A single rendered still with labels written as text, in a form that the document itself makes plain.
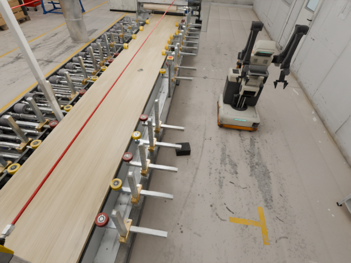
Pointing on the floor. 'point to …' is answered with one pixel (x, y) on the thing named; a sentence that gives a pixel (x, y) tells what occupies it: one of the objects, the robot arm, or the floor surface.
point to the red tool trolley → (32, 4)
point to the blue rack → (57, 7)
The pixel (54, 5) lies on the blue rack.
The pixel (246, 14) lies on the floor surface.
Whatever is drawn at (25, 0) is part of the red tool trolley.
